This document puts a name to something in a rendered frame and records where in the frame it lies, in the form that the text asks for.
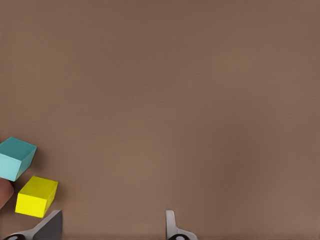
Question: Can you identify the yellow cube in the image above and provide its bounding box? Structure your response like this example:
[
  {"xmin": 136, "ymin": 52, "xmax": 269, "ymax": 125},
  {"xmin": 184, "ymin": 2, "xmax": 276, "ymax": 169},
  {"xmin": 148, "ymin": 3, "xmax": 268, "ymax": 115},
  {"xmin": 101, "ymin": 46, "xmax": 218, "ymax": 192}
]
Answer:
[{"xmin": 14, "ymin": 175, "xmax": 59, "ymax": 219}]

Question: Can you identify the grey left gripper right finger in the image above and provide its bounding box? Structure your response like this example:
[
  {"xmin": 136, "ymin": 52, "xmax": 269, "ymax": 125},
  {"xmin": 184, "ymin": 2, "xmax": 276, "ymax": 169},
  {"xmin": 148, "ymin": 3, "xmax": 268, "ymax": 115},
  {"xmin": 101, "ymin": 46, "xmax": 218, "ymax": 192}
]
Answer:
[{"xmin": 165, "ymin": 209, "xmax": 198, "ymax": 240}]

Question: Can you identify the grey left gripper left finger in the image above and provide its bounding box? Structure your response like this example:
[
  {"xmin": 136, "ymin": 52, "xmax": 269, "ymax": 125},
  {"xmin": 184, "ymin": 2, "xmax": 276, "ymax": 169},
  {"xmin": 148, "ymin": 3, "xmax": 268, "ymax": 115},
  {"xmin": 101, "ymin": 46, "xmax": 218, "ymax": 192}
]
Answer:
[{"xmin": 2, "ymin": 209, "xmax": 63, "ymax": 240}]

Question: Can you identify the brown cube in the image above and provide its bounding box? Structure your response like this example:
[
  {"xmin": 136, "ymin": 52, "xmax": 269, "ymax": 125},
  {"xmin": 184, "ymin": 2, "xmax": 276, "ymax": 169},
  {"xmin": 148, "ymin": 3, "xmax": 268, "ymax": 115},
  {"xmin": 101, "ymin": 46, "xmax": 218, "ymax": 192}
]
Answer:
[{"xmin": 0, "ymin": 176, "xmax": 15, "ymax": 210}]

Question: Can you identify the light blue cube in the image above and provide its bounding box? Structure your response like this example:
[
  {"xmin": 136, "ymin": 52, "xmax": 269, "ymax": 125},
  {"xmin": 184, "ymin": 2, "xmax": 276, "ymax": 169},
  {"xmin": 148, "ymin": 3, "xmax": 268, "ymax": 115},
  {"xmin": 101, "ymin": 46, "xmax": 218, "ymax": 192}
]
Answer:
[{"xmin": 0, "ymin": 136, "xmax": 38, "ymax": 182}]

